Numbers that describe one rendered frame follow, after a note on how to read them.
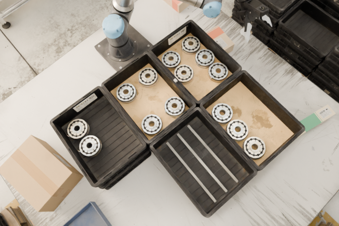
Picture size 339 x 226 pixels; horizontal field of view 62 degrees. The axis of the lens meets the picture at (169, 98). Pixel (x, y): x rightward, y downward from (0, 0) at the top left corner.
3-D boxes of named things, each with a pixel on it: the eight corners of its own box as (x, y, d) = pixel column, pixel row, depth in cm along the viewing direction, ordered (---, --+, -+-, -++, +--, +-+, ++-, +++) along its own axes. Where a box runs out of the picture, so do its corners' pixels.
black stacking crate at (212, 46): (150, 61, 157) (147, 50, 146) (190, 31, 162) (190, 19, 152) (196, 112, 144) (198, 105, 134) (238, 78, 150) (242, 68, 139)
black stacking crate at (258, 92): (197, 113, 144) (198, 105, 133) (239, 79, 150) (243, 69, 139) (253, 174, 131) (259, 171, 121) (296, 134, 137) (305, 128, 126)
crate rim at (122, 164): (50, 122, 137) (48, 121, 134) (100, 86, 142) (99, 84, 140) (95, 189, 124) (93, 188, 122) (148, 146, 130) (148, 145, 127)
